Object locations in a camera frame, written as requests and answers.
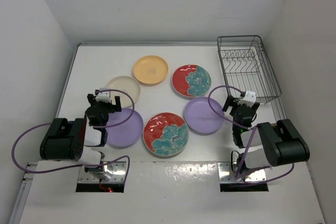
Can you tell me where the cream plate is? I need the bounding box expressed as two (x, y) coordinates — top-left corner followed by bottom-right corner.
(104, 76), (141, 108)

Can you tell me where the purple plate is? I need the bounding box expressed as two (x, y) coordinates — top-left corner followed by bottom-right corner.
(184, 97), (224, 135)
(106, 109), (144, 148)

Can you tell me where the wire dish rack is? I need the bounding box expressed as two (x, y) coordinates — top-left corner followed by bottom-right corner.
(216, 35), (283, 105)

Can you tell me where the red floral plate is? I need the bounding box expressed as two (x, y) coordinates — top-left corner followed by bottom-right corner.
(143, 112), (189, 158)
(172, 65), (212, 98)

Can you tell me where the yellow plate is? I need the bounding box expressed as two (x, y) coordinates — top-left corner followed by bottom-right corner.
(132, 55), (169, 85)

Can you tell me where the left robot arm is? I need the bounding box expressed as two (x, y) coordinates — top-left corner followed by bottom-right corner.
(39, 92), (122, 165)

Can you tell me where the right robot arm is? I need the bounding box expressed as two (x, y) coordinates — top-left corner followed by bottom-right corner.
(222, 95), (310, 178)

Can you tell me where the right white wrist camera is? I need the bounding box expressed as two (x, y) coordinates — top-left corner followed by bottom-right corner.
(239, 91), (256, 106)

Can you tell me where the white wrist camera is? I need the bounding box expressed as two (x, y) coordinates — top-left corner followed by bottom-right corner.
(239, 91), (256, 106)
(95, 88), (111, 103)

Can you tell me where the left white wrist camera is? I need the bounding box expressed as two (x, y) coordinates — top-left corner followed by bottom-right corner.
(95, 88), (111, 103)

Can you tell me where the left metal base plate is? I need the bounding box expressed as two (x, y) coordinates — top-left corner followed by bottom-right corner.
(78, 162), (127, 184)

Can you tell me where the metal base plate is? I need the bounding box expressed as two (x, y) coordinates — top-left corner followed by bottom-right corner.
(217, 162), (267, 184)
(78, 162), (127, 184)

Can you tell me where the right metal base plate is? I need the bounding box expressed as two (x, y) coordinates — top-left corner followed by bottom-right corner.
(217, 162), (267, 184)

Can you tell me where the black cable red tip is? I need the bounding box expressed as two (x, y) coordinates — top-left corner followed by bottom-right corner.
(99, 180), (113, 193)

